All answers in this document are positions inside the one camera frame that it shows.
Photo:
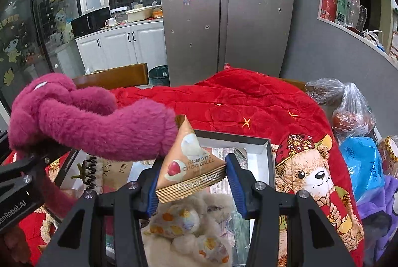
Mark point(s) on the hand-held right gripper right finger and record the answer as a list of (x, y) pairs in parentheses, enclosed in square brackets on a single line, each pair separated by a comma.
[(238, 189)]

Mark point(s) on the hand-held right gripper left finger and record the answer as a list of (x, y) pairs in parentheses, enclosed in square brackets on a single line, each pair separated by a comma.
[(152, 192)]

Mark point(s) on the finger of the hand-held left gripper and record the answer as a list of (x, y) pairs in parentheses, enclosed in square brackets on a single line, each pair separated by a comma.
[(3, 145), (18, 175)]

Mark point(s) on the cream plush toy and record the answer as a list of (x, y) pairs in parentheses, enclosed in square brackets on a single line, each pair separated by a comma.
[(174, 217)]

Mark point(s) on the black tray box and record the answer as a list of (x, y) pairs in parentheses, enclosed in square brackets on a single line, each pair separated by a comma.
[(258, 161)]

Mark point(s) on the brown triangular snack packet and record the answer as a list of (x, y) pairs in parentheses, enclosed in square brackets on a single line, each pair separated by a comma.
[(186, 161)]

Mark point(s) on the pink plush toy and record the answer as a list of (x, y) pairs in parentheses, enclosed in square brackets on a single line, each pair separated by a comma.
[(93, 127)]

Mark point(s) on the red printed blanket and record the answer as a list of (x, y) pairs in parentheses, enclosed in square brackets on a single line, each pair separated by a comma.
[(248, 102)]

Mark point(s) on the green trash bin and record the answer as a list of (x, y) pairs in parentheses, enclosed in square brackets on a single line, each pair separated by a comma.
[(158, 77)]

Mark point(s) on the blue plastic bag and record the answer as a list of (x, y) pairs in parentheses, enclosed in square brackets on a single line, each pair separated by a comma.
[(360, 164)]

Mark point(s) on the clear plastic bag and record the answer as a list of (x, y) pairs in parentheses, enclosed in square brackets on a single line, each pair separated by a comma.
[(323, 89), (351, 111)]

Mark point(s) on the purple cloth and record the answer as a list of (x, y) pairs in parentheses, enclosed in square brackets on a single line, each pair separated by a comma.
[(382, 201)]

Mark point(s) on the glass door with stickers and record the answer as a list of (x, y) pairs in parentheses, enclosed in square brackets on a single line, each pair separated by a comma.
[(53, 5)]

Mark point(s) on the white kitchen cabinet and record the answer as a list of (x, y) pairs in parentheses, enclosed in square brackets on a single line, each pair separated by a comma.
[(146, 43)]

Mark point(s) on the black microwave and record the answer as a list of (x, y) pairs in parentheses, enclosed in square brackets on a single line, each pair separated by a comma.
[(90, 21)]

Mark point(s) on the jar with plaid lid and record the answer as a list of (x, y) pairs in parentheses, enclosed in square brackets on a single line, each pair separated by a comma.
[(390, 150)]

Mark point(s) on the white mug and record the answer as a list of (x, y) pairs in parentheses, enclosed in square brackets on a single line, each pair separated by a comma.
[(110, 22)]

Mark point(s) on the silver refrigerator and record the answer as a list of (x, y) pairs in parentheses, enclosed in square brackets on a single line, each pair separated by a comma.
[(224, 21)]

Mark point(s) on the cream food container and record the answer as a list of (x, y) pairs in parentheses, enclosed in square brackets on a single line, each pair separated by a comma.
[(138, 14)]

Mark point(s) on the green box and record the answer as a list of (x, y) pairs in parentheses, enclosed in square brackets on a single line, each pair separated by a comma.
[(342, 7)]

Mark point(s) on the clear drinking glasses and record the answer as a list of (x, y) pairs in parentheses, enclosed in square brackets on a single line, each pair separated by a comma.
[(357, 10)]

